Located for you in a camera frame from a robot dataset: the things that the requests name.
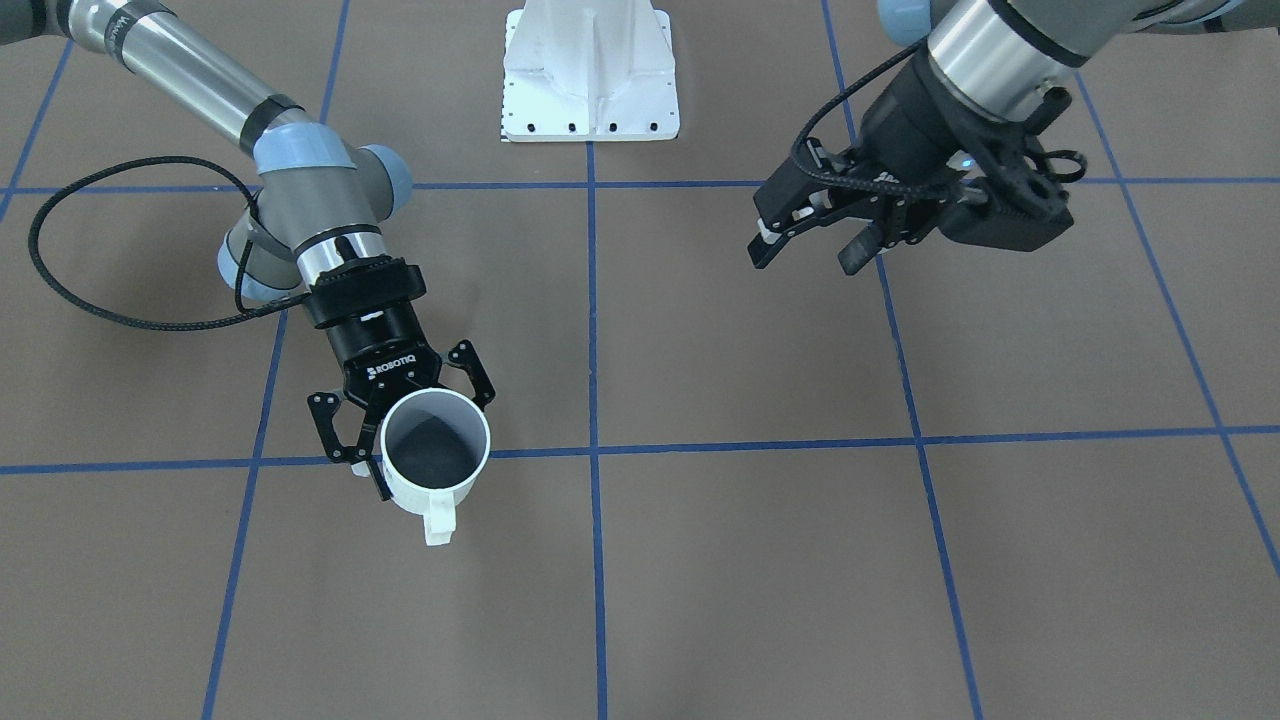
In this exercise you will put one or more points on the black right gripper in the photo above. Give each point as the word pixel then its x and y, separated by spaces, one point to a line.
pixel 381 345

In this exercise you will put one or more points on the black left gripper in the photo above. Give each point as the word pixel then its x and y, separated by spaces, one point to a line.
pixel 898 122

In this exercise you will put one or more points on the white cup with handle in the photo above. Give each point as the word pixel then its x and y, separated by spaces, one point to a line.
pixel 434 442

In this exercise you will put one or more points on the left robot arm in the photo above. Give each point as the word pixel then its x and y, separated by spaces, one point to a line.
pixel 1007 61

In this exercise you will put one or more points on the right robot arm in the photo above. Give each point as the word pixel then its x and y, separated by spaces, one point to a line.
pixel 321 202

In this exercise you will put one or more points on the white camera mast pillar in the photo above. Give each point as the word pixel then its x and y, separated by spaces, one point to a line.
pixel 589 71

